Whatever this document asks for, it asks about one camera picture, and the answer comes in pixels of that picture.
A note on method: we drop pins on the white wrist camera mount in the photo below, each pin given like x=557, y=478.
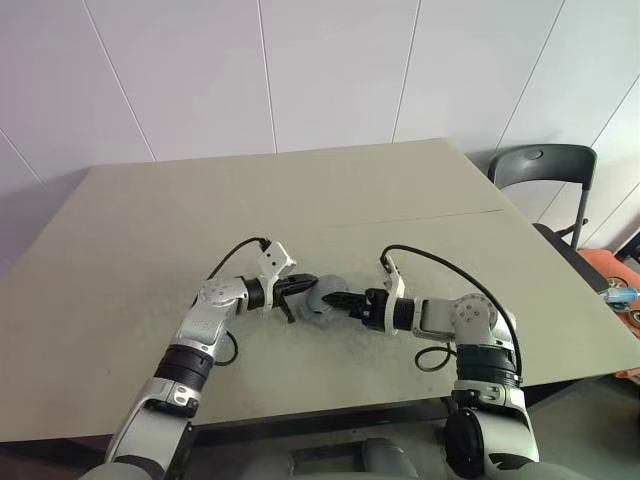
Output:
x=396, y=287
x=274, y=257

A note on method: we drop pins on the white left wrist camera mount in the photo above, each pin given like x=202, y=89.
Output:
x=274, y=257

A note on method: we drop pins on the black table frame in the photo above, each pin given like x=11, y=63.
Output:
x=320, y=420

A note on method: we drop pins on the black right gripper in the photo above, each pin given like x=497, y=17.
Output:
x=372, y=310

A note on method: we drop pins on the blue clear plastic bottle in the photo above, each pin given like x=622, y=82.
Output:
x=620, y=295

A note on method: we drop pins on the gray robot torso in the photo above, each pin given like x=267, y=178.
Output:
x=325, y=460

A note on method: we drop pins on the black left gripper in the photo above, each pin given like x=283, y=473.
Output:
x=284, y=290

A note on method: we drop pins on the black folding chair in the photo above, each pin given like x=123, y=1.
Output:
x=545, y=162

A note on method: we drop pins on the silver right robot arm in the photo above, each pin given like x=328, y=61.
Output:
x=470, y=315

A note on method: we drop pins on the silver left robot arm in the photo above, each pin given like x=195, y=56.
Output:
x=215, y=295

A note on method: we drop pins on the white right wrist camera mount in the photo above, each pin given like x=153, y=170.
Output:
x=396, y=287

